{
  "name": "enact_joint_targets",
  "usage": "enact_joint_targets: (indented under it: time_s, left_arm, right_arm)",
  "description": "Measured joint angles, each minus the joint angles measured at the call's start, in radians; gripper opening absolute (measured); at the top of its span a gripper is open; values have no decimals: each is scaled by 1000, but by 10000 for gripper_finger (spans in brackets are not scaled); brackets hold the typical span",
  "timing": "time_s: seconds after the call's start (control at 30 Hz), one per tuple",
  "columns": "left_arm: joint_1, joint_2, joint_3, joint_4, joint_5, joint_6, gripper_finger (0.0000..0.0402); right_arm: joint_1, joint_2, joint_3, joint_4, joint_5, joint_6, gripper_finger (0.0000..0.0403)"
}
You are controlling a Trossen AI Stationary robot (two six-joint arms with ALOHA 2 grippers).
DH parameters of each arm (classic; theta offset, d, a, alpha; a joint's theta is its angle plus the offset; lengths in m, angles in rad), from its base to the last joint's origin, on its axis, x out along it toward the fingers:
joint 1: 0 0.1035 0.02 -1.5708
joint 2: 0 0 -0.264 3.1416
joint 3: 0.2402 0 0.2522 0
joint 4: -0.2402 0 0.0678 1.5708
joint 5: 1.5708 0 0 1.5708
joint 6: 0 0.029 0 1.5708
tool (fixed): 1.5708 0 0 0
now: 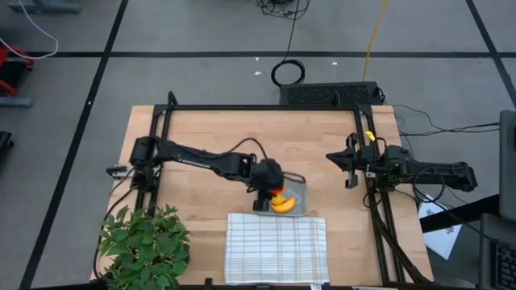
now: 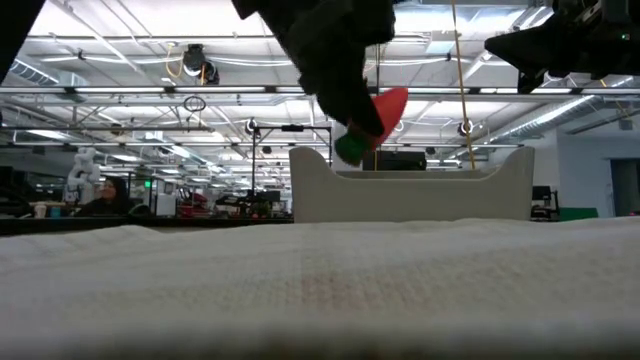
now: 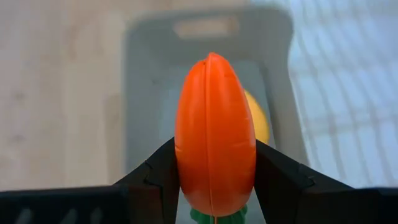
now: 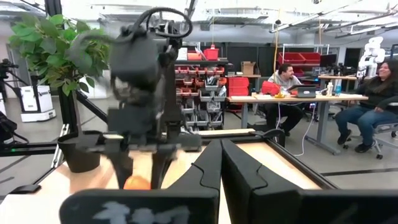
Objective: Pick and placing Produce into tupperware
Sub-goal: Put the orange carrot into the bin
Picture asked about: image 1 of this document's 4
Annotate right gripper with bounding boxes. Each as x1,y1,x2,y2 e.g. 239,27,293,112
325,132,380,189

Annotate yellow toy banana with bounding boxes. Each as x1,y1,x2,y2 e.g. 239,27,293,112
271,197,298,215

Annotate black arm base connector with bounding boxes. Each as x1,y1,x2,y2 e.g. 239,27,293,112
106,164,136,181

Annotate grey square plate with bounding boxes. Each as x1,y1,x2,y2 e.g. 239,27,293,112
253,176,310,218

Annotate white plaid dish towel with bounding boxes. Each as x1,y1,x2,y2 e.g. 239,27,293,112
223,212,331,286

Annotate black perforated computer case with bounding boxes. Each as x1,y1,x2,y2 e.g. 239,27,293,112
279,81,385,108

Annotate white paper sheet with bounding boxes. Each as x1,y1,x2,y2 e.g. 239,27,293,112
418,194,464,261

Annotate green potted plant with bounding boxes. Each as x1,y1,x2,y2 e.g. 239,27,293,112
98,203,194,290

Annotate black bar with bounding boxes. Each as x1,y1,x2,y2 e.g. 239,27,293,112
418,194,501,234

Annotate grey flat panel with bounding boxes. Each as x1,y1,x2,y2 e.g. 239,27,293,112
498,109,516,223

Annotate grey desk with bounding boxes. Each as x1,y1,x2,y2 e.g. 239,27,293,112
478,212,516,290

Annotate black keyboard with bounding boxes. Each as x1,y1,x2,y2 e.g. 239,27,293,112
493,241,516,290

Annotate black chair base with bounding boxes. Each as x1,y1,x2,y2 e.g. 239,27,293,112
0,130,15,151

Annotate red cart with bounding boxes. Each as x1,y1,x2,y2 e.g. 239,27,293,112
0,43,35,97

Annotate black aluminium table frame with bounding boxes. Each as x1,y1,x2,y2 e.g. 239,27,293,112
135,90,435,290

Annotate thin black cables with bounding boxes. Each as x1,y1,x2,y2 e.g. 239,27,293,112
393,103,501,138

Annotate black coiled cable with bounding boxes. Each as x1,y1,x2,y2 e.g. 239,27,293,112
270,0,307,88

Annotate yellow cable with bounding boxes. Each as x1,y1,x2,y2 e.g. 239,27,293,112
361,0,390,83

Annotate black cable tangle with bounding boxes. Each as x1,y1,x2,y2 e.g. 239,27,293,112
256,0,312,21

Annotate white cable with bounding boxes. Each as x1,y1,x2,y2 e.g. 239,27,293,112
0,0,60,61

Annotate grey metal base plate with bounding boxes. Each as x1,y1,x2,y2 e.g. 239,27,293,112
6,0,82,15

